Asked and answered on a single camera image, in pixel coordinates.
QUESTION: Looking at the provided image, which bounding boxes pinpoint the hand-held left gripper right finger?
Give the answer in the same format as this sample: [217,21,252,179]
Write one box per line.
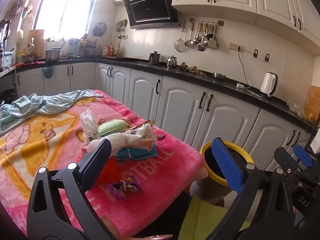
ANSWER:
[210,137,300,240]

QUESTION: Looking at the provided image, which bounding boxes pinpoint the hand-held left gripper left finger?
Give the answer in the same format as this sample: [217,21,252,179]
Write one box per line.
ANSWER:
[27,138,118,240]

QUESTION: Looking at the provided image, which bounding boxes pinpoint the small wall fan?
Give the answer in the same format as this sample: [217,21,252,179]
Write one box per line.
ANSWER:
[92,22,107,37]

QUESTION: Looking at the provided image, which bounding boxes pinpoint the green round sponge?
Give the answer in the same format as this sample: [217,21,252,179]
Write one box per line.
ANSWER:
[98,120,128,137]

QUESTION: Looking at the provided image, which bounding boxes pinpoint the blue hanging cabinet bin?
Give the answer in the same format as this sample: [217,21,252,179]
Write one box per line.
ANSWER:
[42,66,55,78]

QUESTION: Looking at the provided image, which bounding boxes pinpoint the white base cabinet unit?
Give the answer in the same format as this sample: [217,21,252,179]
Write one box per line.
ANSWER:
[15,62,313,160]

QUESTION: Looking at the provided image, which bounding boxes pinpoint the spice rack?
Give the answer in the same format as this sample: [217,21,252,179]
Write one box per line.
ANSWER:
[79,37,97,57]

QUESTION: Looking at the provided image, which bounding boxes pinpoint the yellow green cloth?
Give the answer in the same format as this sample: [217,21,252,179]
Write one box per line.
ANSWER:
[178,196,252,240]

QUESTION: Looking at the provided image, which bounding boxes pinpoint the wall utensil rail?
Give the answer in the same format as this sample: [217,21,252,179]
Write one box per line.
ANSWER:
[189,18,224,27]

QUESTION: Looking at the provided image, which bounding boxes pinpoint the kitchen window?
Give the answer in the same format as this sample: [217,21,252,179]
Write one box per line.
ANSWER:
[32,0,103,42]

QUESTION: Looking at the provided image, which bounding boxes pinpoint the white electric kettle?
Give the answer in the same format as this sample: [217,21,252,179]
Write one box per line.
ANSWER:
[260,72,278,97]

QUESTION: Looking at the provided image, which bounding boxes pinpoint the white plastic wrapper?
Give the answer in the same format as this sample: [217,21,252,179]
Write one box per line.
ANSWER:
[87,124,158,155]

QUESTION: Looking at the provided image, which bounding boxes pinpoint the purple wrapper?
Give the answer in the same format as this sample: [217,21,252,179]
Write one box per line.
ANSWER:
[105,175,142,202]

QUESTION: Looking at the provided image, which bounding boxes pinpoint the black kitchen countertop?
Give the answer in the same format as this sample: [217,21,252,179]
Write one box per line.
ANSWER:
[15,56,318,133]

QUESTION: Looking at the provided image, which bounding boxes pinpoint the group of condiment bottles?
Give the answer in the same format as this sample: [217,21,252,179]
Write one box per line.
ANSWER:
[96,42,120,57]

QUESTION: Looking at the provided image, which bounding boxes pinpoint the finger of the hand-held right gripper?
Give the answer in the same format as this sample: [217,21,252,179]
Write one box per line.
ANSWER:
[274,147,304,180]
[294,145,313,168]

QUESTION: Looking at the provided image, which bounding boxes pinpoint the steel stock pot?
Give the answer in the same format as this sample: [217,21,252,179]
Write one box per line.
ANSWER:
[45,48,61,62]

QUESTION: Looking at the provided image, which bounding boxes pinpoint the teal cloth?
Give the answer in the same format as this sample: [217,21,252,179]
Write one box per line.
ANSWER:
[116,142,158,160]

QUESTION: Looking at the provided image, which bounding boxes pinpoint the light blue cloth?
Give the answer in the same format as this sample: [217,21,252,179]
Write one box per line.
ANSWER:
[0,89,105,133]

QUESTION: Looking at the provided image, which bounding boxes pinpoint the clear plastic bag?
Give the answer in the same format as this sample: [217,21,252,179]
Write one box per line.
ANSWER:
[286,99,305,118]

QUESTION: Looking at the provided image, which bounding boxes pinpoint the light blue storage box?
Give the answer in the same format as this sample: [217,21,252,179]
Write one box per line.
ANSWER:
[68,38,80,57]

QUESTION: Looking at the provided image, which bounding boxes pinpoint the wooden cutting board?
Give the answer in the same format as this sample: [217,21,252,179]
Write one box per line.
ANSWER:
[27,29,45,55]

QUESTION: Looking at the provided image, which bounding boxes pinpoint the black range hood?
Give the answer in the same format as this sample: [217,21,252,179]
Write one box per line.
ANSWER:
[122,0,181,30]

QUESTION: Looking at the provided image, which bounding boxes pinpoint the yellow bin with black bag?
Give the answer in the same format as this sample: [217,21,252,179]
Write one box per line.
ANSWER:
[200,141,254,187]

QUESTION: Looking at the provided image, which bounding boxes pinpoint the red dish cloth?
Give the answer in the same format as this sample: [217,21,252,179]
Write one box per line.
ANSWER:
[15,60,45,67]

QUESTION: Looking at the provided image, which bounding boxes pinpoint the brown patterned rag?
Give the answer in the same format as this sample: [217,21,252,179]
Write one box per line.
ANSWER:
[177,62,207,77]

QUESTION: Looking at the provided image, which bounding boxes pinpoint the black power cable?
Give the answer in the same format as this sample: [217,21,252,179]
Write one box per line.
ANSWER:
[237,51,251,86]

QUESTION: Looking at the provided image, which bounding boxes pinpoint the pink printed blanket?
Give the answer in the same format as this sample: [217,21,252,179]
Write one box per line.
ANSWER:
[0,89,207,240]

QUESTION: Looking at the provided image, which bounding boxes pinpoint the row of hanging steel utensils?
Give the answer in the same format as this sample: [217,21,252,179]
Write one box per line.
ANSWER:
[185,21,216,52]

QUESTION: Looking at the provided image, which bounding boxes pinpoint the dark lidded pot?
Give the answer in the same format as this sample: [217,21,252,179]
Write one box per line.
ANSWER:
[149,51,161,65]

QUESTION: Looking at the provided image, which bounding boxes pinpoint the hanging kitchen tools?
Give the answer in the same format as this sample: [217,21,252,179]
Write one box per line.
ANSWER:
[116,19,128,39]

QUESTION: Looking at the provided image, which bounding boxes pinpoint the steel mesh strainer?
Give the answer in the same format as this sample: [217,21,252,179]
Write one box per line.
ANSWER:
[174,21,187,52]

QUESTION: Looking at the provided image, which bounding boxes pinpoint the green spatula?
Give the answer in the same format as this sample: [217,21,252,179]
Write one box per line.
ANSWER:
[208,25,218,48]

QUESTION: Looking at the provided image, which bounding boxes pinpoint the person's left hand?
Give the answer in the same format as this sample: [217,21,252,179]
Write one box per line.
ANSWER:
[134,234,173,240]

